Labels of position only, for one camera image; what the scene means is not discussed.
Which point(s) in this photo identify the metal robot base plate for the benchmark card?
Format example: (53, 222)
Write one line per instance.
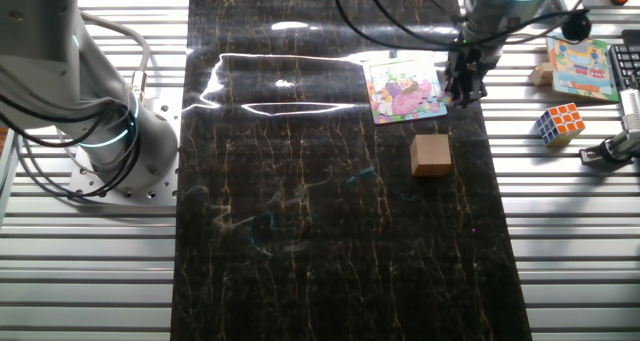
(160, 191)

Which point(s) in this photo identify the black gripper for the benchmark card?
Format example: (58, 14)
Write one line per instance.
(467, 61)

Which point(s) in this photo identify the butterfly girl puzzle board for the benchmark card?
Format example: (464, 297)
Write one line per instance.
(405, 93)

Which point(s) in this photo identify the rubiks cube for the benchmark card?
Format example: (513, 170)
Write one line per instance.
(562, 123)

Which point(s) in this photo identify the large wooden cube block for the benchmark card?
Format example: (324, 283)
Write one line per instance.
(431, 155)

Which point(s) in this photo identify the black marble mat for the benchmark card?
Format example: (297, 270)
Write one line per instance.
(325, 256)

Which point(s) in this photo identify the black clamp tool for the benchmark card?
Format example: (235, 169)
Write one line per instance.
(615, 148)

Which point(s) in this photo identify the silver ribbed camera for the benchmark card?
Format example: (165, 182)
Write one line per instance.
(631, 108)

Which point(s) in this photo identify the small wooden block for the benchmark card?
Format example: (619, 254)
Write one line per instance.
(542, 74)

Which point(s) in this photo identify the colourful picture book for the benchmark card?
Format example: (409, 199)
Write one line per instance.
(582, 68)

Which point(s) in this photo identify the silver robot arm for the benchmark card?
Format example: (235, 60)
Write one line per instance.
(45, 56)

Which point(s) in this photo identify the black keyboard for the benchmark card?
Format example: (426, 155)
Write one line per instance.
(625, 61)

